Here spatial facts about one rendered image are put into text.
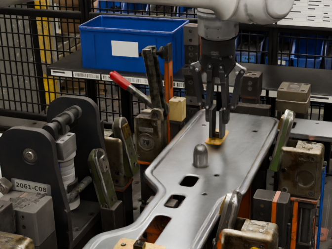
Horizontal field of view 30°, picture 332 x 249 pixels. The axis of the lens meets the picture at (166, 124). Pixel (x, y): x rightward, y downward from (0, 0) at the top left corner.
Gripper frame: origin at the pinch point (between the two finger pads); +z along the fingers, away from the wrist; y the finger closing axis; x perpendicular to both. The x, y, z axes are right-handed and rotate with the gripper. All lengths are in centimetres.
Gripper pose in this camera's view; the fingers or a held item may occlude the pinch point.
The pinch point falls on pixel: (217, 122)
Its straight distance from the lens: 143.2
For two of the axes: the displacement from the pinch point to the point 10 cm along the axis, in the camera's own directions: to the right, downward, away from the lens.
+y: 9.4, 1.1, -3.3
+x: 3.5, -3.6, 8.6
